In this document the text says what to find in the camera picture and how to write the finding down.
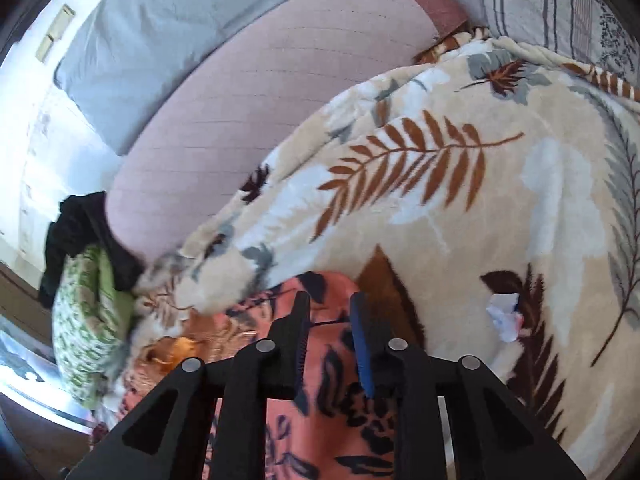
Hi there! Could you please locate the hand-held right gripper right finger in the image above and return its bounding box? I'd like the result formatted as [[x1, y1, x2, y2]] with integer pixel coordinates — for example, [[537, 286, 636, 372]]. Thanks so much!
[[348, 291, 588, 480]]

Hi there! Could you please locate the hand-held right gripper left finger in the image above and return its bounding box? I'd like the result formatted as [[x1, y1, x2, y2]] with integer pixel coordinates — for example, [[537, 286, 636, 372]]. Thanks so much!
[[65, 290, 313, 480]]

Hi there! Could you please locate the orange floral garment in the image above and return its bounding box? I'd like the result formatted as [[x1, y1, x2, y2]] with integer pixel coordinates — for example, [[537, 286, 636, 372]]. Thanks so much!
[[117, 270, 416, 480]]

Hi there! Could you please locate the crumpled white paper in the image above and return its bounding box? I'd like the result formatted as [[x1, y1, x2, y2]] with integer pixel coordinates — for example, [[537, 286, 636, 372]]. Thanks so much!
[[485, 294, 526, 343]]

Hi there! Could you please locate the beige leaf-print blanket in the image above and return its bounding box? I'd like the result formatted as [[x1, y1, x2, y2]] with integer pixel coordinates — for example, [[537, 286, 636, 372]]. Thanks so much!
[[90, 30, 640, 480]]

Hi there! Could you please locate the green floral cloth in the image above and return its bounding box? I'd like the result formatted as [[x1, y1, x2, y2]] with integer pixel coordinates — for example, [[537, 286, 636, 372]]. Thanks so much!
[[51, 245, 138, 408]]

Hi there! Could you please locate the black cloth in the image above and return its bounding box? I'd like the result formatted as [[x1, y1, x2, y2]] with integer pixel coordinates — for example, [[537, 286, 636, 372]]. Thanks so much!
[[39, 192, 146, 308]]

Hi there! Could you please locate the striped patterned quilt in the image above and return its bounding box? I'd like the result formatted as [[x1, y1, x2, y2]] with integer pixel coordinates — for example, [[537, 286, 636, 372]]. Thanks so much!
[[467, 0, 640, 91]]

